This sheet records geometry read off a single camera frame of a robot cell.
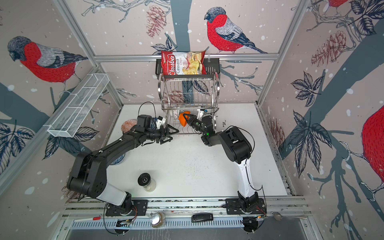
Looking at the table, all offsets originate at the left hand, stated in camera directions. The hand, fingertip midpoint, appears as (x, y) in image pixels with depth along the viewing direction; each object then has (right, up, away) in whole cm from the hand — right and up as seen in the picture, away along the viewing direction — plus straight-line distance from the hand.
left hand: (174, 134), depth 81 cm
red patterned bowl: (-37, +4, +23) cm, 44 cm away
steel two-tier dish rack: (+1, +29, +36) cm, 46 cm away
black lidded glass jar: (-14, -21, -10) cm, 27 cm away
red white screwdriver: (-38, -40, -10) cm, 56 cm away
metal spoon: (+52, -38, -11) cm, 66 cm away
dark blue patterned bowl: (-10, +7, -7) cm, 14 cm away
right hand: (+2, +9, +11) cm, 14 cm away
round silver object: (-4, -33, -20) cm, 39 cm away
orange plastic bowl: (+3, +8, +11) cm, 14 cm away
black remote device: (+15, -36, -14) cm, 42 cm away
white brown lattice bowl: (-2, +11, +16) cm, 20 cm away
